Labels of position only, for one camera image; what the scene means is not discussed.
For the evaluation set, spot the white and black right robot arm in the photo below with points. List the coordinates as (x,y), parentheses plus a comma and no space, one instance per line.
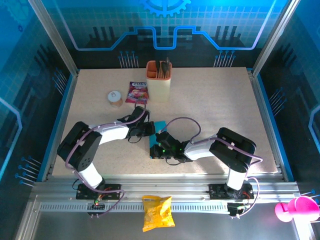
(235,150)

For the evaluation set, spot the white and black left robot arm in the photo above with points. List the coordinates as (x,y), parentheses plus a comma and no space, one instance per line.
(82,152)

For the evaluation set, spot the purple snack pouch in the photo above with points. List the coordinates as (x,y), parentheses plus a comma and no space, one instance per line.
(137,93)

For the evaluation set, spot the cream utensil holder orange rim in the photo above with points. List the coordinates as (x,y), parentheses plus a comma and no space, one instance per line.
(158,88)

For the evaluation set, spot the small pull-tab can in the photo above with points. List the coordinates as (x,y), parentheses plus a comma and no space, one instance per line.
(115,98)

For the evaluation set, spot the slim black utensil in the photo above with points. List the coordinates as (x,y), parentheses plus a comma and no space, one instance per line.
(157,65)

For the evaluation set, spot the wide black utensil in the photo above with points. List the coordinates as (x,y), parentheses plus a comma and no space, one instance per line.
(165,65)

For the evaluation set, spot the yellow chip bag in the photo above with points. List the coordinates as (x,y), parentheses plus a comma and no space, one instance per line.
(157,215)

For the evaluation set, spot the small black controller board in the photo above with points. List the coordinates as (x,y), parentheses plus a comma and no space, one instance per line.
(96,206)
(235,208)

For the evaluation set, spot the pink plastic object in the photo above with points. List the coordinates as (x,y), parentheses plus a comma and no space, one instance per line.
(300,208)

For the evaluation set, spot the aluminium table edge rail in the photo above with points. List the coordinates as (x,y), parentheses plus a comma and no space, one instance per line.
(162,186)

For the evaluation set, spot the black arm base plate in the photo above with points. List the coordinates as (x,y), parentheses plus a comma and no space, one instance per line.
(113,191)
(217,191)

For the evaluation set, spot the aluminium side rail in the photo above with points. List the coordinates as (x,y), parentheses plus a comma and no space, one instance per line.
(267,125)
(62,125)

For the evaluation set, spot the aluminium frame post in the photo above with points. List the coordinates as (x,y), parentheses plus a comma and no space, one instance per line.
(55,37)
(273,37)

